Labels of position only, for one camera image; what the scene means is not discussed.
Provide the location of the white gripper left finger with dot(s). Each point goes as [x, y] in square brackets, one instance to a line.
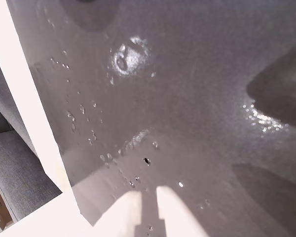
[123, 217]

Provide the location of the grey fabric couch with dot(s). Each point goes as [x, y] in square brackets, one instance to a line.
[12, 160]

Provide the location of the dark grey table mat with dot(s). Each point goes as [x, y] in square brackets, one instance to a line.
[177, 103]

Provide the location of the brown cardboard box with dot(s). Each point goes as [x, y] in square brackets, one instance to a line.
[0, 209]

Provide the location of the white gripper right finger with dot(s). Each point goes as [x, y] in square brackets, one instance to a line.
[175, 212]

